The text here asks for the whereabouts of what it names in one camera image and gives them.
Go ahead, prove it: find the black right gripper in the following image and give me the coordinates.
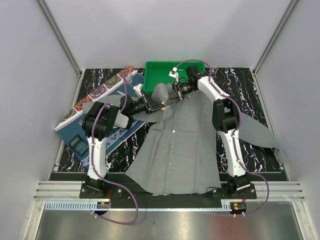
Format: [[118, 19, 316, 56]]
[[165, 82, 197, 107]]

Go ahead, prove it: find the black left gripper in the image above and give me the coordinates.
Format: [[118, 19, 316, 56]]
[[129, 93, 165, 116]]

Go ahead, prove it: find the gold leaf brooch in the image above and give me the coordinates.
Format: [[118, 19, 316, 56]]
[[161, 101, 167, 111]]

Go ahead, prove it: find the grey button shirt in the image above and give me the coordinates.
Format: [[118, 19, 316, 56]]
[[78, 83, 287, 196]]

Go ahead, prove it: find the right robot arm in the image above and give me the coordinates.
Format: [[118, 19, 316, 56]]
[[165, 65, 251, 199]]

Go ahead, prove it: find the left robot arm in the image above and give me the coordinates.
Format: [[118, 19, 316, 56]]
[[80, 94, 166, 198]]

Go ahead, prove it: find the green plastic tray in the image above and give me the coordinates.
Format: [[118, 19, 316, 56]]
[[142, 60, 207, 96]]

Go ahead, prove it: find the clear small glass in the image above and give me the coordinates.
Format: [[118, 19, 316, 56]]
[[124, 72, 133, 86]]

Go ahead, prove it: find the colourful patterned table runner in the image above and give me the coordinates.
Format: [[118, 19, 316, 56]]
[[54, 66, 138, 132]]

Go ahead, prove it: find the blue patterned placemat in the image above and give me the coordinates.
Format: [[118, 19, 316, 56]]
[[54, 73, 151, 173]]

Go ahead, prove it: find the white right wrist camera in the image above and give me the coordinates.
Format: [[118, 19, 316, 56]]
[[169, 67, 179, 82]]

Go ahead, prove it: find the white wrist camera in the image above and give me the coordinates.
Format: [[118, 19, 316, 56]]
[[169, 67, 179, 82], [133, 83, 143, 98]]

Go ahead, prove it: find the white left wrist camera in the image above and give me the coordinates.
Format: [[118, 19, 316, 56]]
[[133, 83, 143, 98]]

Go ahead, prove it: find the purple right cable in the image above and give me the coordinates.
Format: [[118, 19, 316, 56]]
[[174, 58, 270, 217]]

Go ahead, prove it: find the purple cable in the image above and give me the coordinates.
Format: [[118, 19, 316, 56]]
[[174, 58, 270, 217], [89, 72, 139, 224]]

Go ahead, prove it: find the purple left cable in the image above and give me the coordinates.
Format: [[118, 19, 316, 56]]
[[89, 72, 139, 224]]

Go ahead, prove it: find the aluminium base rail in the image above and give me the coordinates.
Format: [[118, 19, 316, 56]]
[[34, 173, 305, 213]]

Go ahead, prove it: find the left frame post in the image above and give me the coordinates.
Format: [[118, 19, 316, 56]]
[[36, 0, 82, 77]]

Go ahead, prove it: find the frame post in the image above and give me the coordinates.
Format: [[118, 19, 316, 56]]
[[252, 0, 300, 75], [36, 0, 82, 77]]

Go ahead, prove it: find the right frame post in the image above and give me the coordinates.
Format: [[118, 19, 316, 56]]
[[252, 0, 300, 75]]

